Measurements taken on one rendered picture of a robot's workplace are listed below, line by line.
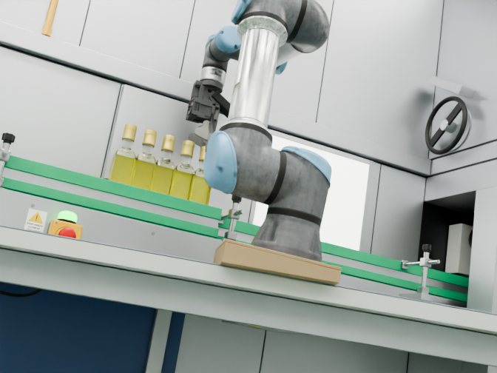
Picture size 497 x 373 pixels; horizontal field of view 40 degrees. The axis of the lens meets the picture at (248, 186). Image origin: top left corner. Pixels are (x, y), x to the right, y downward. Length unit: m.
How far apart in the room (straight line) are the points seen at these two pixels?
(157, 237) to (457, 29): 1.49
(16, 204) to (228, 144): 0.58
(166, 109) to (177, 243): 0.52
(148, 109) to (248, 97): 0.71
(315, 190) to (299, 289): 0.21
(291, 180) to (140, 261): 0.34
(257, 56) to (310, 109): 0.89
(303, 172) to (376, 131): 1.13
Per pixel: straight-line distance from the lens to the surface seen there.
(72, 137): 2.07
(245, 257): 1.28
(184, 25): 2.28
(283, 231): 1.37
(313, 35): 1.64
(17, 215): 1.70
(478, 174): 2.39
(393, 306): 1.37
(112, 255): 1.31
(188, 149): 1.97
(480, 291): 2.26
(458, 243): 2.57
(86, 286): 1.35
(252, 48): 1.53
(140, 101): 2.11
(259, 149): 1.38
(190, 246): 1.79
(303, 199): 1.39
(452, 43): 2.73
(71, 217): 1.66
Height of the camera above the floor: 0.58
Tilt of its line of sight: 14 degrees up
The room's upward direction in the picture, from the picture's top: 9 degrees clockwise
